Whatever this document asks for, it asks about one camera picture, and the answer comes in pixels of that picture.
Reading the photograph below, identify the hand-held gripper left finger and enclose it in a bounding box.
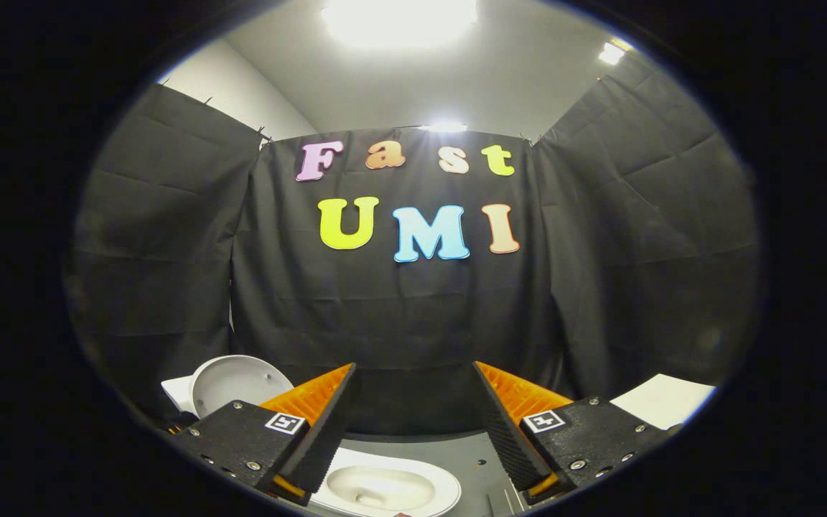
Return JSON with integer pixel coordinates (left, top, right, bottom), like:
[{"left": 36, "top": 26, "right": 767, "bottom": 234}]
[{"left": 169, "top": 363, "right": 358, "bottom": 508}]

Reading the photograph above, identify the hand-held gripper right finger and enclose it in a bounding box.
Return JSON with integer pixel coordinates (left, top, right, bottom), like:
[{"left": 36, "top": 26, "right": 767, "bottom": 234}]
[{"left": 472, "top": 361, "right": 673, "bottom": 504}]

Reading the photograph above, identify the white toilet lid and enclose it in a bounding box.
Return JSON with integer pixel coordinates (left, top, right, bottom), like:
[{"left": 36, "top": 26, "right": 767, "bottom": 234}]
[{"left": 190, "top": 355, "right": 295, "bottom": 419}]

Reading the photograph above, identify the white toilet bowl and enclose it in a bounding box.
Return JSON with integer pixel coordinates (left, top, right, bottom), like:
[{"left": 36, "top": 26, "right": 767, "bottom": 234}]
[{"left": 309, "top": 446, "right": 463, "bottom": 517}]

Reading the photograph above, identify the black backdrop cloth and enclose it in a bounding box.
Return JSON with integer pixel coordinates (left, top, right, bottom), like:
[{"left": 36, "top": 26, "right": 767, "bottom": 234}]
[{"left": 62, "top": 61, "right": 763, "bottom": 436}]

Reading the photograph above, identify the white grey drawer cabinet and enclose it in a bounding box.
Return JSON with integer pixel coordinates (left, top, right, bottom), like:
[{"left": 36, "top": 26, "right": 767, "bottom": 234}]
[{"left": 610, "top": 373, "right": 718, "bottom": 432}]

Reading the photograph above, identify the large ceiling light panel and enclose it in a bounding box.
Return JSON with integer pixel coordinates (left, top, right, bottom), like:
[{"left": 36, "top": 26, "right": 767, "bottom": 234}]
[{"left": 320, "top": 0, "right": 479, "bottom": 50}]

